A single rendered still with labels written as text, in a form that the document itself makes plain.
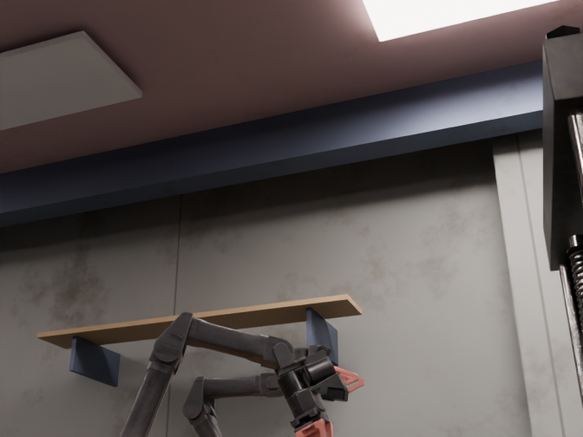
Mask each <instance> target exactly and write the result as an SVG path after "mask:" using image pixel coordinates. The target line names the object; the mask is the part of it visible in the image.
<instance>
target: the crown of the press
mask: <svg viewBox="0 0 583 437"><path fill-rule="evenodd" d="M576 106H583V32H582V33H580V28H577V27H571V26H566V25H562V26H560V27H559V28H557V29H554V30H552V31H550V32H548V33H547V34H546V39H545V40H543V231H544V238H545V243H546V248H547V258H548V263H549V269H550V271H558V270H559V267H558V264H560V263H563V262H571V260H570V258H569V257H570V256H568V255H567V250H568V249H569V248H571V245H570V240H569V239H570V237H572V236H574V235H580V234H582V235H583V202H582V198H581V192H580V184H579V180H578V175H577V171H576V165H575V161H574V157H573V149H572V143H571V139H570V134H569V130H568V125H567V117H566V111H567V110H568V109H570V108H573V107H576Z"/></svg>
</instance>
